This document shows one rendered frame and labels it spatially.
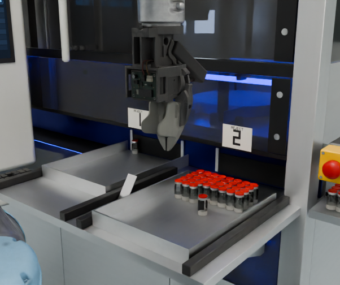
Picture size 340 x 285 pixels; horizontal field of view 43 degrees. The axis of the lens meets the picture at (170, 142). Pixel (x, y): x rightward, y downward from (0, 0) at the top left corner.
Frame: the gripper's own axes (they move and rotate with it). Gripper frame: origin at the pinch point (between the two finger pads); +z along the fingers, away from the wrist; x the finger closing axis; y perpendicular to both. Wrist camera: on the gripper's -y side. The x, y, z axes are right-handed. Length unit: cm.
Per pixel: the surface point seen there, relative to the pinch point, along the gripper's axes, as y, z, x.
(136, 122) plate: -35, 9, -42
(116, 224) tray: 1.9, 19.0, -12.7
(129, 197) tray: -9.2, 18.7, -19.6
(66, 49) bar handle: -29, -12, -65
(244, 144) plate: -35.3, 9.0, -4.8
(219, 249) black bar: -4.6, 20.2, 8.1
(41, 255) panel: -35, 74, -99
